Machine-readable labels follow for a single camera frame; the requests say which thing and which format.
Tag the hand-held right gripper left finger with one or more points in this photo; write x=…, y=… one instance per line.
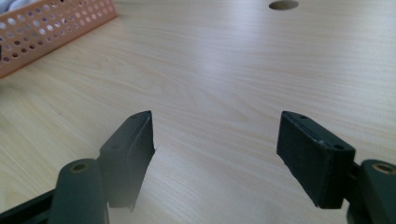
x=130, y=155

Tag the pink perforated plastic basket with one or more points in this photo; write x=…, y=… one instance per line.
x=46, y=34

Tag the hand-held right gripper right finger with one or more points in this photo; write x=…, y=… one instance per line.
x=314, y=165

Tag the white printed towel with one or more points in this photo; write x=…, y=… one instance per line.
x=14, y=4

